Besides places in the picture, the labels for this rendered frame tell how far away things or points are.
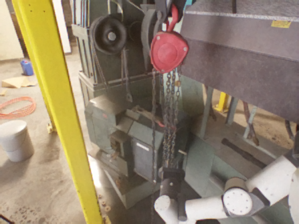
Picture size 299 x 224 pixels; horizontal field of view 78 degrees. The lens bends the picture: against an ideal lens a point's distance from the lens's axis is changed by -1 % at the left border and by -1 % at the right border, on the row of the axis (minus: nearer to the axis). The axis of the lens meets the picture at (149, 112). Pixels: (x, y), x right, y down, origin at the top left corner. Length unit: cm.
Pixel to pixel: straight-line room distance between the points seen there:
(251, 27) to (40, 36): 96
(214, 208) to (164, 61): 55
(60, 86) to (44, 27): 22
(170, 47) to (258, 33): 53
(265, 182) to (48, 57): 83
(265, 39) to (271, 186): 70
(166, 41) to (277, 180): 58
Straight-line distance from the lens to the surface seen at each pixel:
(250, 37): 114
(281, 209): 134
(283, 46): 107
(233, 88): 122
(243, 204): 66
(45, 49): 79
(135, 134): 121
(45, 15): 78
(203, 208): 72
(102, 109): 134
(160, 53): 76
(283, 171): 67
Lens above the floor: 153
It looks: 31 degrees down
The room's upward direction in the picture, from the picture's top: straight up
